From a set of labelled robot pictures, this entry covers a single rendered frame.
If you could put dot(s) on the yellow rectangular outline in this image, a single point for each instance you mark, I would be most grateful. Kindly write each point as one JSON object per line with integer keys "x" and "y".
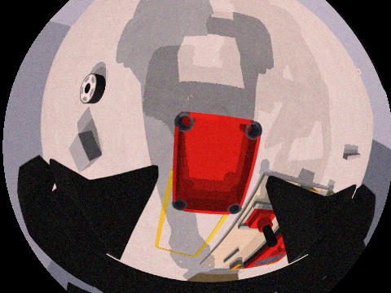
{"x": 162, "y": 216}

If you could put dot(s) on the small white wheel with black tyre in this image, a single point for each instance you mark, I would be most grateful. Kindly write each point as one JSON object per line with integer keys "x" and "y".
{"x": 92, "y": 88}

